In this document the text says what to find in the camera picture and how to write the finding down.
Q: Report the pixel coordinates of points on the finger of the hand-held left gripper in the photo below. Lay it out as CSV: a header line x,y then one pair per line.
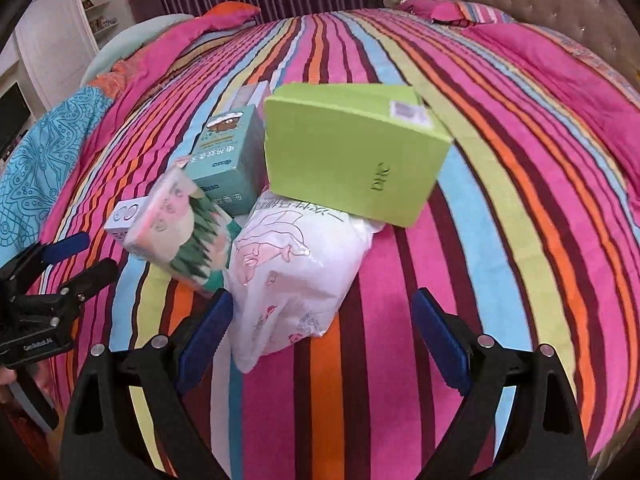
x,y
95,275
65,249

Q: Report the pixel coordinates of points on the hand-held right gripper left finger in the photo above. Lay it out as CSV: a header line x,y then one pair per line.
x,y
205,347

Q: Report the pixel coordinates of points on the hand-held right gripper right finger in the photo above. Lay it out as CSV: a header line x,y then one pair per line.
x,y
442,340

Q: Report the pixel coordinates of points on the small white box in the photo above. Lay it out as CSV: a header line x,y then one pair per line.
x,y
125,215

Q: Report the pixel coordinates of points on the tissue pack with tree print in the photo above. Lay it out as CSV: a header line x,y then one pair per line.
x,y
185,230

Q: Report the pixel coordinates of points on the white plastic pack pink drawing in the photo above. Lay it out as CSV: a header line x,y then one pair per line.
x,y
300,270

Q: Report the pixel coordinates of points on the teal box with bear print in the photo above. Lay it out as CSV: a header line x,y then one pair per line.
x,y
225,160

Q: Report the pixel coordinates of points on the lime green cardboard box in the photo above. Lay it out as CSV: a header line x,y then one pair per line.
x,y
350,160

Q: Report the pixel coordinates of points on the blue patterned blanket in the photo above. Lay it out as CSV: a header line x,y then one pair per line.
x,y
45,160

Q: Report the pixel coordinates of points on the striped bed sheet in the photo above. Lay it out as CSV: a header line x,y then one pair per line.
x,y
500,210

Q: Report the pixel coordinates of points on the black monitor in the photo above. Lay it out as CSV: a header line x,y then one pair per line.
x,y
12,110

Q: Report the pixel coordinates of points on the white cabinet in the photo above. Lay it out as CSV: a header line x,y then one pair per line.
x,y
55,35

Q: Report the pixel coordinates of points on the pink blanket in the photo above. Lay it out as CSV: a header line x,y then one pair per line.
x,y
160,55

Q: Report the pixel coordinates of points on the light green pillow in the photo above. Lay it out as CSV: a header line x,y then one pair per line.
x,y
130,40

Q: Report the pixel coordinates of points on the pink quilt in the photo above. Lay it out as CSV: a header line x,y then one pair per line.
x,y
550,75

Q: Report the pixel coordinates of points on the orange pink pillow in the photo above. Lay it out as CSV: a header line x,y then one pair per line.
x,y
232,10

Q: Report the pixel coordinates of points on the striped pink pillow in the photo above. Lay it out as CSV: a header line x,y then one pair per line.
x,y
450,10

